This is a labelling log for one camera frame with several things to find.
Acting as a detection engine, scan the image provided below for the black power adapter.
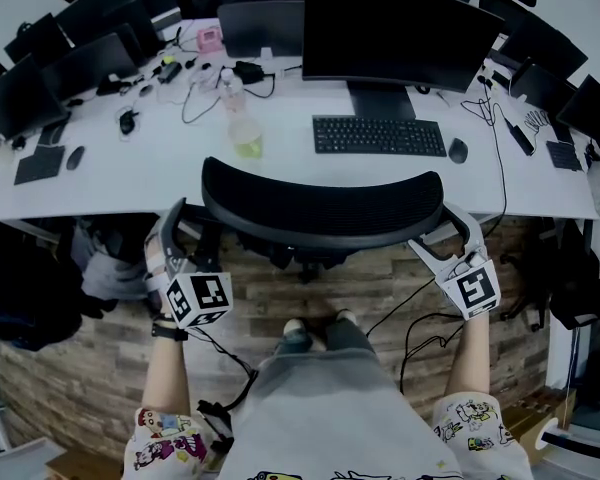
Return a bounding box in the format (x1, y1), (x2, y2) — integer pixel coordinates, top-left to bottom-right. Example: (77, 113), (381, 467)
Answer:
(503, 116), (535, 157)

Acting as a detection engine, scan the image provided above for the white looped cable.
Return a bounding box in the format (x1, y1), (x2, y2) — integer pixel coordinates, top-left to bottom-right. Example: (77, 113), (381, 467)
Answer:
(181, 65), (216, 124)

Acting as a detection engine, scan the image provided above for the black charger pouch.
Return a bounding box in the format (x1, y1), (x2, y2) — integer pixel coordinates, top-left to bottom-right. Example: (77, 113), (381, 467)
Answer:
(234, 60), (264, 84)

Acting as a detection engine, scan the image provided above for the large black monitor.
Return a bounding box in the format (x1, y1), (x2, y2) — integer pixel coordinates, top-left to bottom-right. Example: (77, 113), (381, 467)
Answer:
(302, 0), (506, 121)

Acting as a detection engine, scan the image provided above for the long white office desk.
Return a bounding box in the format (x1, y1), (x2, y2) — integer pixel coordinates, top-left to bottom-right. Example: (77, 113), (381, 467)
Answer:
(0, 15), (600, 242)

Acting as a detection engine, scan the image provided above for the black wrist strap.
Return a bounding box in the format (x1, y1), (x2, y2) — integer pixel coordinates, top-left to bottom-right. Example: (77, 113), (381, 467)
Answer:
(151, 317), (190, 343)

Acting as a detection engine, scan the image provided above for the person's leg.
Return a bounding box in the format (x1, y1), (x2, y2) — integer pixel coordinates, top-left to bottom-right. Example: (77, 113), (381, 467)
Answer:
(324, 317), (376, 354)
(274, 331), (315, 357)

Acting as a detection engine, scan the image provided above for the black mesh office chair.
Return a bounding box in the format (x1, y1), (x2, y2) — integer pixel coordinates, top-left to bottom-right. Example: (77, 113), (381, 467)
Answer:
(177, 156), (470, 285)

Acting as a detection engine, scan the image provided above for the person's right forearm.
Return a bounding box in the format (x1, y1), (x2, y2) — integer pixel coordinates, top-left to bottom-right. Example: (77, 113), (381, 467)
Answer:
(444, 315), (492, 397)

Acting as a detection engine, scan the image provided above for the small black keyboard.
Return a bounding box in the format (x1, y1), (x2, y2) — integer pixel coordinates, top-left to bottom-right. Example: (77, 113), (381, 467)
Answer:
(545, 140), (584, 172)

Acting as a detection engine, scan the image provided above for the small black monitor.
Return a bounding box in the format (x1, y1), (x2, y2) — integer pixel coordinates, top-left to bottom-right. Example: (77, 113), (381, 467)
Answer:
(508, 59), (577, 114)

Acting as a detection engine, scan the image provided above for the long black power cable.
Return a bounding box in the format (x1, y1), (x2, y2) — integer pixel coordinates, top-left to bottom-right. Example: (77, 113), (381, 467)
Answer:
(367, 95), (509, 335)

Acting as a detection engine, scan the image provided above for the pink box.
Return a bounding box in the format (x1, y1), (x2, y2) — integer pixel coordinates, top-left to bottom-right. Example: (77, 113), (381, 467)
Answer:
(196, 26), (224, 53)

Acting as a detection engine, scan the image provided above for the black waist-worn box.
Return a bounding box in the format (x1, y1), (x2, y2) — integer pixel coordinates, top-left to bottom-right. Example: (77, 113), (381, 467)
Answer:
(197, 400), (236, 454)

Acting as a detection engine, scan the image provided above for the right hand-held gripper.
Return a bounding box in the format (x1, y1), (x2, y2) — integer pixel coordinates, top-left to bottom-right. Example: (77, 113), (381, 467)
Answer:
(408, 204), (502, 323)

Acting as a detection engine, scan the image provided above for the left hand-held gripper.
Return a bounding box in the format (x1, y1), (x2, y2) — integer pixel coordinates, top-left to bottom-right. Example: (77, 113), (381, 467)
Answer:
(143, 196), (233, 330)

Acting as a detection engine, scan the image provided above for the person's left leg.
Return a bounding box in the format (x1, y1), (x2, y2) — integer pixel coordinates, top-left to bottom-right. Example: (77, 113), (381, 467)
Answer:
(274, 331), (315, 357)

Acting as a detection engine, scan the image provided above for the person's grey cartoon print shirt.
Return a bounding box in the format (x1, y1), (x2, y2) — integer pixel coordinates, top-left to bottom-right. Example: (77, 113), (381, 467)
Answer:
(123, 347), (531, 480)

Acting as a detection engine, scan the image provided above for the person's right leg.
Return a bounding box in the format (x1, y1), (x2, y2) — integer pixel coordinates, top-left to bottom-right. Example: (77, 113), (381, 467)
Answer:
(324, 317), (376, 354)

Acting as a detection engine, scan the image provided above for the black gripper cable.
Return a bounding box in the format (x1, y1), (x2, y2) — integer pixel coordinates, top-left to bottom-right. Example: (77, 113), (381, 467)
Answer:
(184, 327), (260, 412)
(398, 312), (464, 394)

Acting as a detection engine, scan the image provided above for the black full-size keyboard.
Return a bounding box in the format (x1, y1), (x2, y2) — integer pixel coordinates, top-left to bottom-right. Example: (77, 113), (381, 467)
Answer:
(312, 114), (448, 158)

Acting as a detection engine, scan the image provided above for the brown cardboard box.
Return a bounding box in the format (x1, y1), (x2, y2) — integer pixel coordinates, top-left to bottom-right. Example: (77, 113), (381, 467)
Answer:
(502, 387), (579, 464)

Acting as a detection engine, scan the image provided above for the grey-backed monitor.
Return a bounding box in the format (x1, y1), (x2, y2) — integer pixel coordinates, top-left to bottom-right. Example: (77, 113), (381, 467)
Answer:
(216, 0), (306, 60)

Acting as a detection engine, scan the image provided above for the person's left forearm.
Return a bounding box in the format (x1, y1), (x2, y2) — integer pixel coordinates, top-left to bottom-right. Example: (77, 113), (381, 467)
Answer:
(142, 337), (192, 417)

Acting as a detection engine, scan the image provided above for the white appliance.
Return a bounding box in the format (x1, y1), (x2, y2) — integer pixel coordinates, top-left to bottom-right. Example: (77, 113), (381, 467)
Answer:
(539, 417), (600, 480)

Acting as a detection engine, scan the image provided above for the grey folded garment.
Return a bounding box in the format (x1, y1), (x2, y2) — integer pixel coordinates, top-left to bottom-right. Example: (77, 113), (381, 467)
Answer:
(82, 252), (149, 302)

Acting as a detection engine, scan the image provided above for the black monitor with logo back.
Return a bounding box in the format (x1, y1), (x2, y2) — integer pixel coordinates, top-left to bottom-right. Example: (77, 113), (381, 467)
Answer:
(54, 0), (161, 59)

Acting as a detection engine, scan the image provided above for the clear bottle with yellow drink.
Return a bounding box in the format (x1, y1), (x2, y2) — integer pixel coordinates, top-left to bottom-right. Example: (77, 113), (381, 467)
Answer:
(219, 67), (264, 159)

